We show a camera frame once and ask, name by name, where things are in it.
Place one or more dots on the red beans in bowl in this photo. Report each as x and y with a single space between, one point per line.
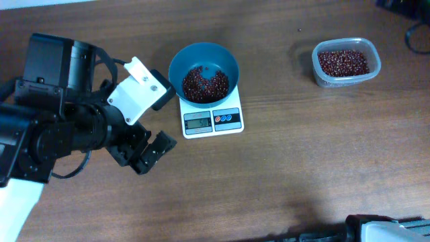
201 90

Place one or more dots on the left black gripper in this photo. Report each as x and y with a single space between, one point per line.
135 146

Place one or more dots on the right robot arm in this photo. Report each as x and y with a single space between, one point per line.
374 228

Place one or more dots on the white digital kitchen scale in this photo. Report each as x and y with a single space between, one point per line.
226 118

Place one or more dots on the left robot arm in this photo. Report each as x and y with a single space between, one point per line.
71 97

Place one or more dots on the clear plastic bean container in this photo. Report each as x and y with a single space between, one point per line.
359 44

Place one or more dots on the blue plastic bowl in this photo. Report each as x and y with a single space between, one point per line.
206 54

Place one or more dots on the red beans pile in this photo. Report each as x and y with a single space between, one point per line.
343 63

